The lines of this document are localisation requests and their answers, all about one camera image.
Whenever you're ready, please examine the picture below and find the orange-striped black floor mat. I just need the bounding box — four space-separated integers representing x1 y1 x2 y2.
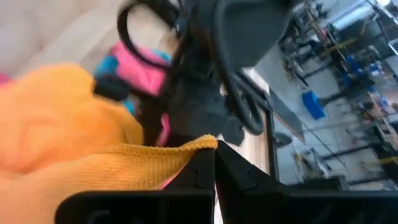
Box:
269 90 306 143

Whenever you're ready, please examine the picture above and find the blue storage bin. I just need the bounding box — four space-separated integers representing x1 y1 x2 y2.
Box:
301 90 326 121

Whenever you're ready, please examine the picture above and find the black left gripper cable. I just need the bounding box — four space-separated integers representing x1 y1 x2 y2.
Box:
117 0 265 136

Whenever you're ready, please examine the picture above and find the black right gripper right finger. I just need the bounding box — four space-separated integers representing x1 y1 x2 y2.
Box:
215 139 290 192

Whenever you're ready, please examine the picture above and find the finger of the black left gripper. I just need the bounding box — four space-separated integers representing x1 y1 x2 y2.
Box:
93 76 131 101
138 96 167 146

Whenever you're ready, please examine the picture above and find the blue microfiber towel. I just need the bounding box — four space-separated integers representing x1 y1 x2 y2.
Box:
93 49 172 116

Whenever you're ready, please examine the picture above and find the pink microfiber towel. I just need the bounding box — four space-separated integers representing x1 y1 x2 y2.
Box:
110 40 172 147

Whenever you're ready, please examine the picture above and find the orange microfiber towel with label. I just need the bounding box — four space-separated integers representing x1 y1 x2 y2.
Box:
0 63 218 224

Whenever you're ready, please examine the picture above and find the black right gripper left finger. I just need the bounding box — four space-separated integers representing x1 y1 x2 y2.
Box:
163 148 216 191

